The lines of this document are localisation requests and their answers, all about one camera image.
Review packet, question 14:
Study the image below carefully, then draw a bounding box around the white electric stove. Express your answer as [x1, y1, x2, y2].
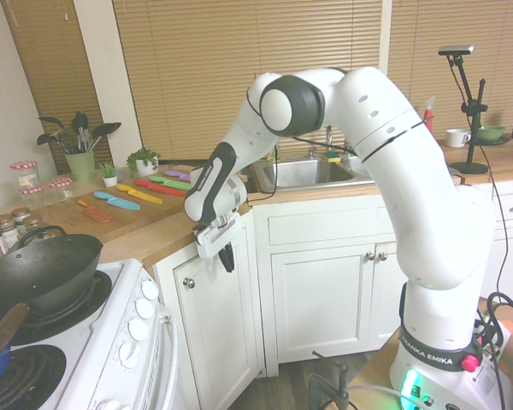
[0, 258, 185, 410]

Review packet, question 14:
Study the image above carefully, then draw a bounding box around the black spatula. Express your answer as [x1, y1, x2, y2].
[70, 111, 90, 153]

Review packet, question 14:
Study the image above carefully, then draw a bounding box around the white coffee mug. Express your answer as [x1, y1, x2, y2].
[445, 127, 472, 149]

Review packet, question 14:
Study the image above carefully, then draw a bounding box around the green utensil holder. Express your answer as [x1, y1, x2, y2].
[63, 150, 97, 183]

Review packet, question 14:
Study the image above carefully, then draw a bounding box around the white corner cabinet frame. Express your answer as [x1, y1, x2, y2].
[152, 203, 268, 410]

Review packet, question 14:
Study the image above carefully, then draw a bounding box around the red spray bottle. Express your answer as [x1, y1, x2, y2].
[422, 96, 437, 133]

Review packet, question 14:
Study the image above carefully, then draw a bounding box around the stainless steel sink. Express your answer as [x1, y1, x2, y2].
[250, 156, 375, 196]

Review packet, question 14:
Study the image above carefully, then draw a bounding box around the orange wavy cutter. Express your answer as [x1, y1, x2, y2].
[81, 204, 114, 224]

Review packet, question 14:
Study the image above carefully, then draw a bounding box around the green bowl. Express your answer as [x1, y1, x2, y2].
[476, 124, 506, 143]

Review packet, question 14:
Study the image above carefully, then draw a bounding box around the wooden window blind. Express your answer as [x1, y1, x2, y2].
[0, 0, 112, 176]
[386, 0, 513, 142]
[113, 0, 384, 162]

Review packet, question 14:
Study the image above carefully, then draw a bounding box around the black wok with wooden handle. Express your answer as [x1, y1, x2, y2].
[0, 225, 104, 358]

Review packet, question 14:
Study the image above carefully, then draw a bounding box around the white sink cabinet frame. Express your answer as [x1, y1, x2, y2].
[254, 194, 405, 377]

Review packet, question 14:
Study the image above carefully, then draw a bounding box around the yellow knife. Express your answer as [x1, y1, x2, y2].
[115, 183, 163, 204]

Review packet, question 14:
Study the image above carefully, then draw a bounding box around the trailing plant white pot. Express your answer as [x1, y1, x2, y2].
[126, 148, 162, 179]

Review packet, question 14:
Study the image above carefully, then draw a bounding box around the blue knife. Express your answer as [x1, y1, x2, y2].
[93, 190, 141, 212]

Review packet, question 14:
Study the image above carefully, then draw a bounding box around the large wooden cutting board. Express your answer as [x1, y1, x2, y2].
[32, 164, 210, 243]

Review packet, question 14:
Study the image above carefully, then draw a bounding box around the white sink cabinet door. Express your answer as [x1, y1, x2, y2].
[374, 243, 405, 356]
[271, 250, 377, 356]

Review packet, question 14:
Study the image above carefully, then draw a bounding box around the grey stereo camera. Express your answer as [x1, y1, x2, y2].
[438, 44, 475, 57]

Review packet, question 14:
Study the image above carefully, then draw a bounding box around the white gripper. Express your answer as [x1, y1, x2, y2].
[195, 212, 244, 273]

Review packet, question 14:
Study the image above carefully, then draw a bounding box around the black cable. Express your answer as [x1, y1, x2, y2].
[478, 79, 513, 308]

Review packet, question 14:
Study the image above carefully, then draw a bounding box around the black coil burner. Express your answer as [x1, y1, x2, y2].
[0, 344, 68, 410]
[8, 271, 112, 345]

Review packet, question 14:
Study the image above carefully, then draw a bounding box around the black metal clamp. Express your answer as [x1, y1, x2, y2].
[308, 349, 352, 410]

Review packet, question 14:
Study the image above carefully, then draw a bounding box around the green plate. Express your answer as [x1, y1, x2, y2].
[474, 135, 512, 147]

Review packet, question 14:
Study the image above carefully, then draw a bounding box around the chrome faucet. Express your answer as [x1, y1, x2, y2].
[306, 126, 335, 161]

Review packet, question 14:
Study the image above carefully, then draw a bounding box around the red knife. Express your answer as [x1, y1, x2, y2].
[134, 178, 187, 197]

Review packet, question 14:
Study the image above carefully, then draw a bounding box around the black ladle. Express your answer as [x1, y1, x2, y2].
[87, 122, 123, 153]

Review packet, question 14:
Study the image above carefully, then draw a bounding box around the small succulent white pot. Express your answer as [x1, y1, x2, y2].
[98, 161, 121, 188]

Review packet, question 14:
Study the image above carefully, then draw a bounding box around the white false drawer front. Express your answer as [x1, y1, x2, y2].
[268, 208, 397, 247]

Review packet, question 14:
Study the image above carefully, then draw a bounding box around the black cooking spoon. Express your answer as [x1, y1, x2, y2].
[37, 115, 76, 155]

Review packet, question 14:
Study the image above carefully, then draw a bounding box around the green knife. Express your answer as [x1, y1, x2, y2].
[148, 173, 193, 190]

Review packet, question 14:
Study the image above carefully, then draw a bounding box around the black camera stand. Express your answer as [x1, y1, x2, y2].
[446, 54, 492, 176]

